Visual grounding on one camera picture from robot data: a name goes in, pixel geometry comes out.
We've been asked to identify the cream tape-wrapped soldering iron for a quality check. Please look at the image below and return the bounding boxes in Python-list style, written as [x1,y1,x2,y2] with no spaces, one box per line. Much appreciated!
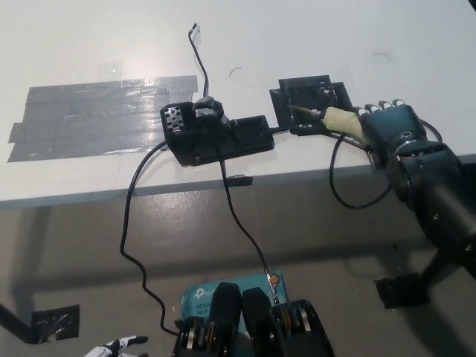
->
[286,105,371,146]

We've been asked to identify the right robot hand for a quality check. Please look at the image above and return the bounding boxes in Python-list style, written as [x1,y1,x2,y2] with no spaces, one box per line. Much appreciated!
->
[353,97,428,170]

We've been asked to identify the black cable with plug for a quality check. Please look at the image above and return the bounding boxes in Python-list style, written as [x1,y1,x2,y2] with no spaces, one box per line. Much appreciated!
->
[219,158,280,304]

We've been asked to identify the grey duct tape patch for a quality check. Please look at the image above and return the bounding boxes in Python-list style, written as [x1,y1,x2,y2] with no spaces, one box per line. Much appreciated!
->
[6,74,199,164]

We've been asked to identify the black soldering station base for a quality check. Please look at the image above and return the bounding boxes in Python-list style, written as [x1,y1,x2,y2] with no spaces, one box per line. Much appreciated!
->
[159,95,277,167]

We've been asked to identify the thin black cable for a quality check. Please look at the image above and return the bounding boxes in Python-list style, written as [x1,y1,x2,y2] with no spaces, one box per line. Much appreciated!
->
[187,23,211,99]

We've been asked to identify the black floor tape patch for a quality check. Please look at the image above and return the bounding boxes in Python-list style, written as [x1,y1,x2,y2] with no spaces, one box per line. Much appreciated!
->
[373,271,433,310]
[30,304,81,341]

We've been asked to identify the teal router box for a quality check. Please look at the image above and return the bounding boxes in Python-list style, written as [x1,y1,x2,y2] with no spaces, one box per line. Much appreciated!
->
[180,272,292,321]

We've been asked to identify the black robot torso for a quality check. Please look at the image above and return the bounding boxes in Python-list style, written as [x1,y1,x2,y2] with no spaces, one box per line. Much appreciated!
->
[170,281,335,357]

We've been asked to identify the black printed tray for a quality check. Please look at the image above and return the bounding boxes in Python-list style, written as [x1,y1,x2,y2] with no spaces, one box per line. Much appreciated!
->
[269,75,355,136]

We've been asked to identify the long black power cable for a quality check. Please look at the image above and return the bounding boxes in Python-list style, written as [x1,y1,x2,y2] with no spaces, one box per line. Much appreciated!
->
[119,141,181,335]

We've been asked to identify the small black tape strip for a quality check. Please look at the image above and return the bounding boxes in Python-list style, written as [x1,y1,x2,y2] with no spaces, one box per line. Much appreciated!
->
[227,174,254,187]

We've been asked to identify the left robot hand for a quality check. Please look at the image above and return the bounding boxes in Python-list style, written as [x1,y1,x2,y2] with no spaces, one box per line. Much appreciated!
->
[83,334,149,357]

